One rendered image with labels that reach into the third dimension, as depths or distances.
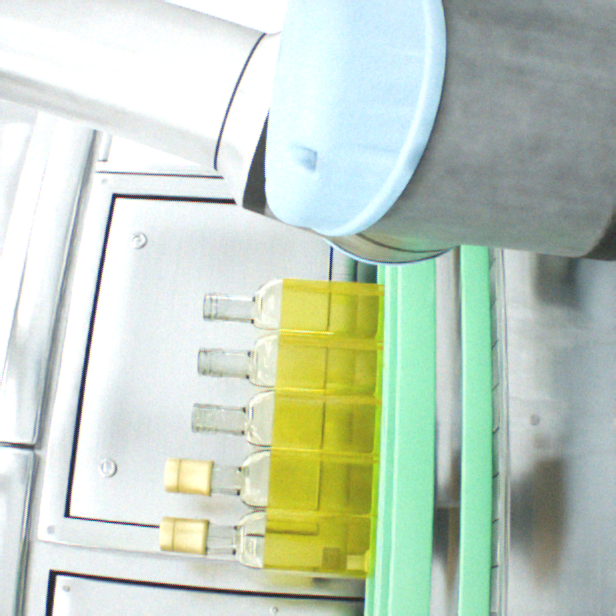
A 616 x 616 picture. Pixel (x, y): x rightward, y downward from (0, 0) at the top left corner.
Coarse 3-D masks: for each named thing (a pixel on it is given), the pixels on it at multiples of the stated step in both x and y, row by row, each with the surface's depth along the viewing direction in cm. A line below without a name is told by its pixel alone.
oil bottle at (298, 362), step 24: (264, 336) 81; (288, 336) 81; (312, 336) 81; (336, 336) 81; (264, 360) 80; (288, 360) 80; (312, 360) 80; (336, 360) 80; (360, 360) 80; (264, 384) 79; (288, 384) 79; (312, 384) 79; (336, 384) 79; (360, 384) 79
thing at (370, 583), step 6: (378, 270) 90; (384, 270) 90; (378, 276) 90; (384, 276) 90; (378, 282) 90; (384, 282) 90; (366, 582) 78; (372, 582) 77; (366, 588) 77; (372, 588) 77; (366, 594) 77; (372, 594) 77; (366, 600) 77; (372, 600) 77; (366, 606) 76; (372, 606) 76; (366, 612) 76; (372, 612) 76
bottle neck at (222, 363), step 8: (200, 352) 81; (208, 352) 81; (216, 352) 81; (224, 352) 81; (232, 352) 82; (240, 352) 82; (200, 360) 81; (208, 360) 81; (216, 360) 81; (224, 360) 81; (232, 360) 81; (240, 360) 81; (200, 368) 81; (208, 368) 81; (216, 368) 81; (224, 368) 81; (232, 368) 81; (240, 368) 81; (200, 376) 82; (208, 376) 82; (216, 376) 82; (224, 376) 81; (232, 376) 81; (240, 376) 81
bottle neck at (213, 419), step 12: (204, 408) 79; (216, 408) 79; (228, 408) 79; (240, 408) 79; (192, 420) 78; (204, 420) 78; (216, 420) 78; (228, 420) 78; (240, 420) 78; (204, 432) 79; (216, 432) 79; (228, 432) 79; (240, 432) 79
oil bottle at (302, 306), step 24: (264, 288) 83; (288, 288) 82; (312, 288) 83; (336, 288) 83; (360, 288) 83; (384, 288) 83; (264, 312) 82; (288, 312) 81; (312, 312) 81; (336, 312) 82; (360, 312) 82; (384, 312) 82; (360, 336) 82
